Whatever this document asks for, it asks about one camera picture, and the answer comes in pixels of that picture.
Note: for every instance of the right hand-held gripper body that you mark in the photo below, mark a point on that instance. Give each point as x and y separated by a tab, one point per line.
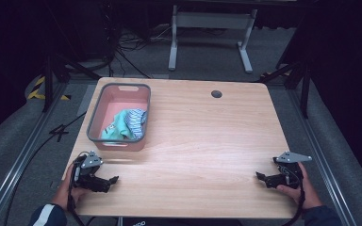
290	175

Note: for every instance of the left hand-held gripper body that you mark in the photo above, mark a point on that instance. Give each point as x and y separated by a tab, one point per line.
88	177

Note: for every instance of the person's right hand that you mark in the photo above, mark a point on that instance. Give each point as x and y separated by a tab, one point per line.
308	194

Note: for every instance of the person's left hand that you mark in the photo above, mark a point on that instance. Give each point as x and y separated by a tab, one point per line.
66	194

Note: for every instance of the teal garment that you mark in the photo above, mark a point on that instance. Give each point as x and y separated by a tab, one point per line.
118	125

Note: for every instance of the blue striped garment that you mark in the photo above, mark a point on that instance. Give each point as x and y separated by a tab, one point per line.
136	122

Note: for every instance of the pink basket with grey rim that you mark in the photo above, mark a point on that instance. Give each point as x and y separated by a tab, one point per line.
119	95

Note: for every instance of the black metal stand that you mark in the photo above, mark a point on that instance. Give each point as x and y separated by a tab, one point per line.
47	81
304	91

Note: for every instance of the aluminium floor rail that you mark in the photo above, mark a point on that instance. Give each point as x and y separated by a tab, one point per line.
320	157
22	160

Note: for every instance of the white desk frame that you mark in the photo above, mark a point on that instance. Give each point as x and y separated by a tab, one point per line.
212	20

